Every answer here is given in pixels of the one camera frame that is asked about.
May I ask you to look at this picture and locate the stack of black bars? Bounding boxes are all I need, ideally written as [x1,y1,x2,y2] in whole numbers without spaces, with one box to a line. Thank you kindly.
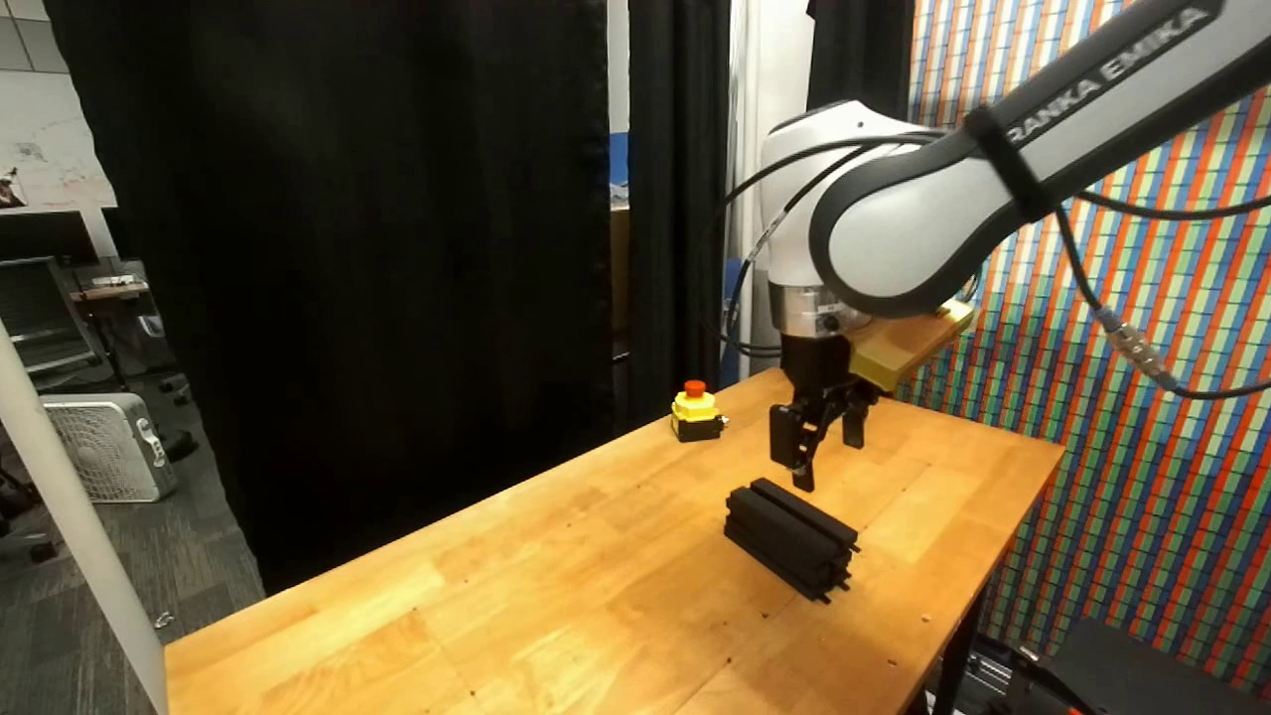
[722,477,861,606]

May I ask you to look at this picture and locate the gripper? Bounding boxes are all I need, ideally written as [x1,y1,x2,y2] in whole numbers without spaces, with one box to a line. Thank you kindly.
[769,333,883,494]

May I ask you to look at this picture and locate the narrow black curtain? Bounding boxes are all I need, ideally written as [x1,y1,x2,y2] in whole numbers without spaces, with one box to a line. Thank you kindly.
[627,0,733,423]

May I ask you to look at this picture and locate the wide black curtain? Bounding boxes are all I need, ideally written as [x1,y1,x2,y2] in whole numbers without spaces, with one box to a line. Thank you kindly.
[44,0,614,597]

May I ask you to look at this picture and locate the whiteboard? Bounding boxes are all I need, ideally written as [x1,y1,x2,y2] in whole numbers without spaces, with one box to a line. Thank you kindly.
[0,70,119,215]

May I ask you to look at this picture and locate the short black curtain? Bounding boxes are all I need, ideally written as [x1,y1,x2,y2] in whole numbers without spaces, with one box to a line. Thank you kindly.
[805,0,916,116]

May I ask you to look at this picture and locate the colourful striped backdrop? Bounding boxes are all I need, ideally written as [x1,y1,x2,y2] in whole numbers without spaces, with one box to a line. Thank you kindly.
[892,0,1271,696]

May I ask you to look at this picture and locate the metal shelf cart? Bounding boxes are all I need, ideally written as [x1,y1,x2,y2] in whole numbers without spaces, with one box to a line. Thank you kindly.
[0,256,100,380]

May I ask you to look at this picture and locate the small wooden side table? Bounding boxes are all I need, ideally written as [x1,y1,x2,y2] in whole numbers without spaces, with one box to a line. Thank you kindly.
[70,274,165,388]

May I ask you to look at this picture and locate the white pole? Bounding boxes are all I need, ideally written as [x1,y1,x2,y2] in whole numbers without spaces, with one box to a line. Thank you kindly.
[0,323,171,715]

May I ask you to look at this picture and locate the black case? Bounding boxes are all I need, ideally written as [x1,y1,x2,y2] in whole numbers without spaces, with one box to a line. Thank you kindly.
[1038,616,1271,715]

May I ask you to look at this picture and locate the white box fan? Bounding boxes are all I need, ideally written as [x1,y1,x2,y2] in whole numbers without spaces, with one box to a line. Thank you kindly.
[40,392,181,505]

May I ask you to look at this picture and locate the yellow emergency stop button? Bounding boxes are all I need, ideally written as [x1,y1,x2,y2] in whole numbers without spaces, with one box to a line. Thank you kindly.
[669,379,730,444]

